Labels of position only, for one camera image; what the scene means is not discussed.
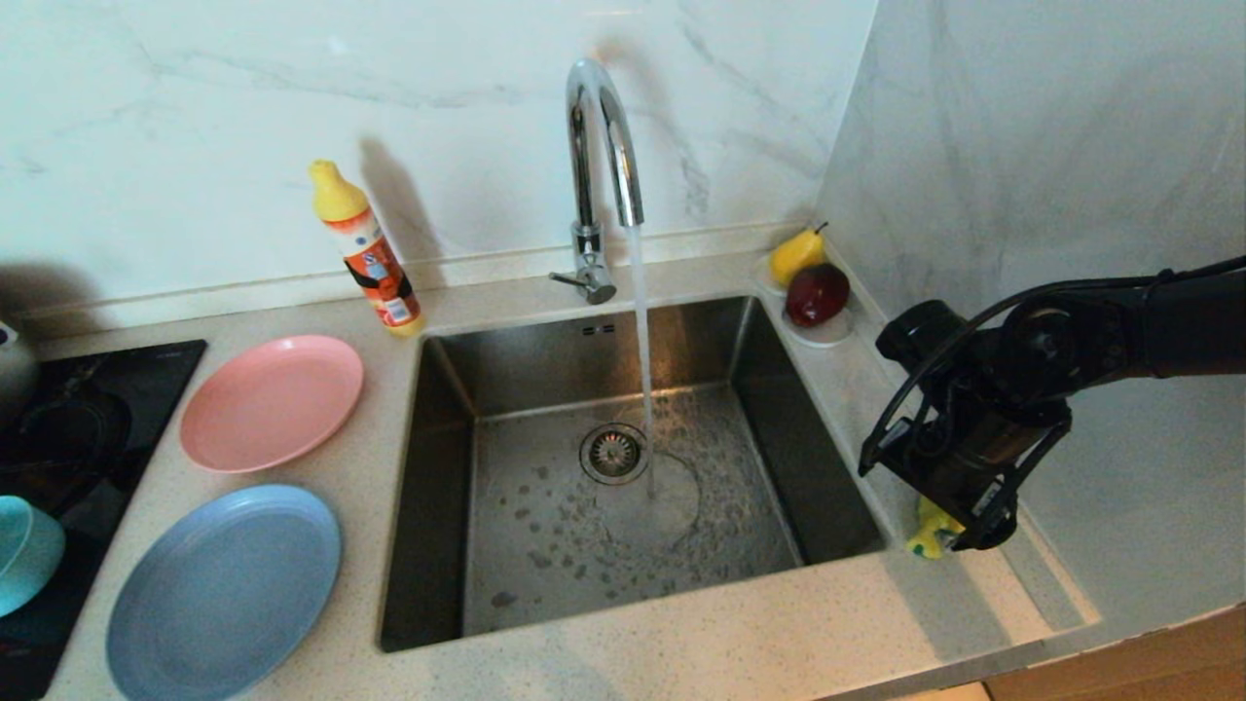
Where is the small white dish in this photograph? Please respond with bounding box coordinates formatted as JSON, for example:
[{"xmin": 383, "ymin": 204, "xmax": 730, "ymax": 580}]
[{"xmin": 754, "ymin": 255, "xmax": 858, "ymax": 349}]

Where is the blue plate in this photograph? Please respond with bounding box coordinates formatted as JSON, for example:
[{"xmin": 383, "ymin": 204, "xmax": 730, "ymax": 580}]
[{"xmin": 105, "ymin": 485, "xmax": 344, "ymax": 701}]

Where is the stainless steel sink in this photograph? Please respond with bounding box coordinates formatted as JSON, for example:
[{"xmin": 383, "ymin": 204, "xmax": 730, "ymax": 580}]
[{"xmin": 378, "ymin": 295, "xmax": 889, "ymax": 653}]

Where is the chrome gooseneck faucet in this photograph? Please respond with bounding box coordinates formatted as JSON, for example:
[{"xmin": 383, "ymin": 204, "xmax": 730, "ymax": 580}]
[{"xmin": 548, "ymin": 56, "xmax": 646, "ymax": 306}]

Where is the pink plate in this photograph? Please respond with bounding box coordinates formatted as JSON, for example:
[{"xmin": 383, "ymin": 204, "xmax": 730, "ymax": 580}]
[{"xmin": 179, "ymin": 335, "xmax": 365, "ymax": 474}]

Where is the wooden cabinet panel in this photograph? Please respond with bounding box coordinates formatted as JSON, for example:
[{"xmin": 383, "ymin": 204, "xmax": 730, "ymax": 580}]
[{"xmin": 983, "ymin": 604, "xmax": 1246, "ymax": 701}]

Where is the orange dish soap bottle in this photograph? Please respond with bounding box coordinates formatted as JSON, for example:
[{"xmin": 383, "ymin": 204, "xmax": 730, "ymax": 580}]
[{"xmin": 310, "ymin": 160, "xmax": 426, "ymax": 338}]

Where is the metal sink drain strainer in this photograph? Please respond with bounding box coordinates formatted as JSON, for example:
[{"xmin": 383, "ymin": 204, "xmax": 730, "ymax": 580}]
[{"xmin": 580, "ymin": 423, "xmax": 651, "ymax": 486}]

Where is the black glass cooktop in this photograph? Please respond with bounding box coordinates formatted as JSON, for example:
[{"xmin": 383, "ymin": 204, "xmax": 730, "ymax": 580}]
[{"xmin": 0, "ymin": 339, "xmax": 208, "ymax": 701}]

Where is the dark red apple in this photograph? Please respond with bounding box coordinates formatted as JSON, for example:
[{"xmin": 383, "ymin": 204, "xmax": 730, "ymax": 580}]
[{"xmin": 786, "ymin": 263, "xmax": 851, "ymax": 328}]

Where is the thick smooth black cable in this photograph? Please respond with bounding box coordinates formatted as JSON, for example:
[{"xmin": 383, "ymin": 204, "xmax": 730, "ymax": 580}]
[{"xmin": 859, "ymin": 255, "xmax": 1246, "ymax": 478}]

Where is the yellow sponge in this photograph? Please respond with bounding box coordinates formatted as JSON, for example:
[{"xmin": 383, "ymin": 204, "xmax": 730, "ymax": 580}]
[{"xmin": 907, "ymin": 497, "xmax": 967, "ymax": 560}]

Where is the teal cup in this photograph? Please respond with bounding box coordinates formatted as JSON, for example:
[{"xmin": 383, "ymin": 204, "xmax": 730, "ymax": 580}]
[{"xmin": 0, "ymin": 497, "xmax": 67, "ymax": 618}]

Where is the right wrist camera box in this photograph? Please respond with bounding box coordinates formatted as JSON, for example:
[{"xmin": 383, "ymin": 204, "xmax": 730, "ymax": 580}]
[{"xmin": 859, "ymin": 419, "xmax": 918, "ymax": 480}]

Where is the yellow pear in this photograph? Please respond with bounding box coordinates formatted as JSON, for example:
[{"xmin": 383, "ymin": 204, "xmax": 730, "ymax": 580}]
[{"xmin": 771, "ymin": 222, "xmax": 828, "ymax": 287}]

